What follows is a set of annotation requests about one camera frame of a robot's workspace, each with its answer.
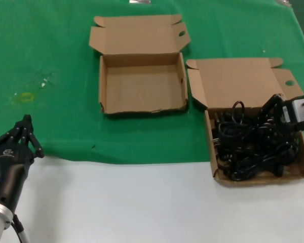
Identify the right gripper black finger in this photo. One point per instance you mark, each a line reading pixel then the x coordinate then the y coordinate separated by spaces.
pixel 274 116
pixel 268 107

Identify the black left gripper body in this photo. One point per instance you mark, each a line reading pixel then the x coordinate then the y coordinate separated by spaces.
pixel 11 174

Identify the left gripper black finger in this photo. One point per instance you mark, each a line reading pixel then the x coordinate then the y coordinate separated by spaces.
pixel 33 141
pixel 11 131

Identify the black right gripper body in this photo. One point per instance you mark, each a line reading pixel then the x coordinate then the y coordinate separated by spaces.
pixel 288 124

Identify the cardboard box with intact rim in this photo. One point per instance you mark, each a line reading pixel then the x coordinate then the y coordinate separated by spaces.
pixel 238 81

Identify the cardboard box with torn rim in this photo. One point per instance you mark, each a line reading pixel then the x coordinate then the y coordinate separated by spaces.
pixel 142 83

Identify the white paper scrap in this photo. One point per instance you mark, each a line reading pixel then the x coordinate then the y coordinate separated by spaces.
pixel 43 84

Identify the green table cloth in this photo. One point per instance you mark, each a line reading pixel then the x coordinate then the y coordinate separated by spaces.
pixel 66 50

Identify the round silver metal piece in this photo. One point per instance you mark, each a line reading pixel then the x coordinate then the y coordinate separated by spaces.
pixel 285 2

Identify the flat silver metal piece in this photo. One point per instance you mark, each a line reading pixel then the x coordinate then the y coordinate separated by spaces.
pixel 139 1

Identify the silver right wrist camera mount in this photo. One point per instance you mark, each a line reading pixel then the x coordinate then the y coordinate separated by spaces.
pixel 302 108

